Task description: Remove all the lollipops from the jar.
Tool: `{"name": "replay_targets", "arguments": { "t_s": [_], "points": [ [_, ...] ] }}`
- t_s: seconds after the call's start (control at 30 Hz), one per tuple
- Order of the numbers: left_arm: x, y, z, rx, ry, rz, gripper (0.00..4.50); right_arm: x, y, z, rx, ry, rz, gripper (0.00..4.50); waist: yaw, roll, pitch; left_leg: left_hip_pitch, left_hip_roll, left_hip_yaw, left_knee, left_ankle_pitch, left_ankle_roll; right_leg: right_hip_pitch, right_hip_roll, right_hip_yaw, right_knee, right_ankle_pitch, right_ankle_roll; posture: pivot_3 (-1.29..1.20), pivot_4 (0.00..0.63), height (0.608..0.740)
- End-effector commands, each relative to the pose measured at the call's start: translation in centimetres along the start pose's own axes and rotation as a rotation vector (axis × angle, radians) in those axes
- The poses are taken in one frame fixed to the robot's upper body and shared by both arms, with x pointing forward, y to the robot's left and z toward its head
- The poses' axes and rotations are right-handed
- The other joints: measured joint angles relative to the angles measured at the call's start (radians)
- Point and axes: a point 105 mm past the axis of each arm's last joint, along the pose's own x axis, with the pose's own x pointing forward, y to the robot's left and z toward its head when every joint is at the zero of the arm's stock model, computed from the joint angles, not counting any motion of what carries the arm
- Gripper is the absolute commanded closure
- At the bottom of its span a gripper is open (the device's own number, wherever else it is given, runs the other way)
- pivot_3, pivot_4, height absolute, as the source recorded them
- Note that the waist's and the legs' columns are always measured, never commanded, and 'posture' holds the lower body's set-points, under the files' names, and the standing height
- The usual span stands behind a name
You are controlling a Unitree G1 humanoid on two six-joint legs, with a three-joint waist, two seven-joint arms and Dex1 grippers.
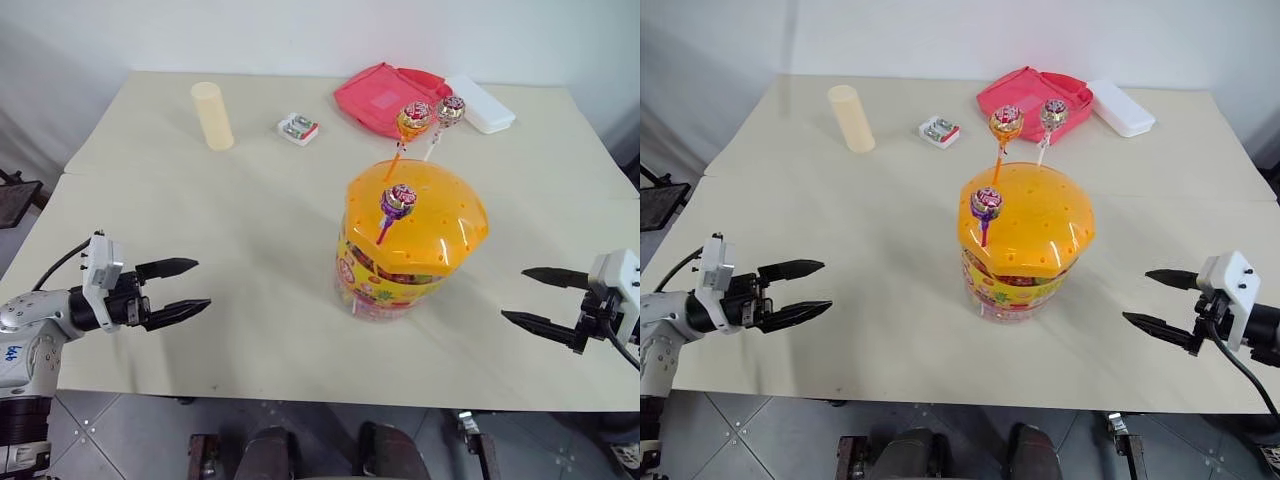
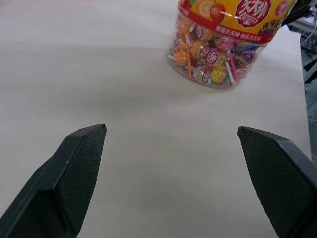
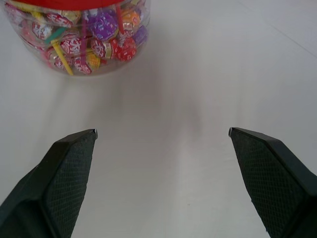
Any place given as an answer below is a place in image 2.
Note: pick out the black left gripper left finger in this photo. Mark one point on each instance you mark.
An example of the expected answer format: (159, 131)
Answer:
(64, 178)

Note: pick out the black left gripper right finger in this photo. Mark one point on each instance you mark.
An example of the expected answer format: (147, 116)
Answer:
(277, 178)

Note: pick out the clear plastic lollipop jar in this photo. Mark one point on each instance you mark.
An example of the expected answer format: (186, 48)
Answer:
(223, 37)

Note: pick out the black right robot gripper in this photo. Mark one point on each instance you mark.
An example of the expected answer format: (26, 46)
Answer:
(296, 12)

